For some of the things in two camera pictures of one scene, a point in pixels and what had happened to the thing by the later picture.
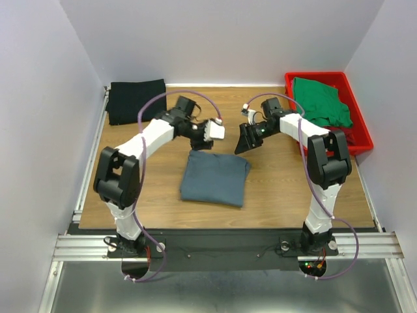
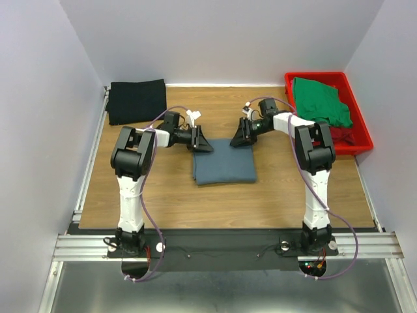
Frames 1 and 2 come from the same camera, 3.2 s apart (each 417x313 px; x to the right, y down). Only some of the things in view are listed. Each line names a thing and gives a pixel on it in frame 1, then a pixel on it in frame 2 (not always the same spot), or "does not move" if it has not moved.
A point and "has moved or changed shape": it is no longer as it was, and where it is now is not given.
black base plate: (228, 250) does not move
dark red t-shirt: (348, 134) does not move
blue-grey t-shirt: (215, 178) has moved or changed shape
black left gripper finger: (200, 143) does not move
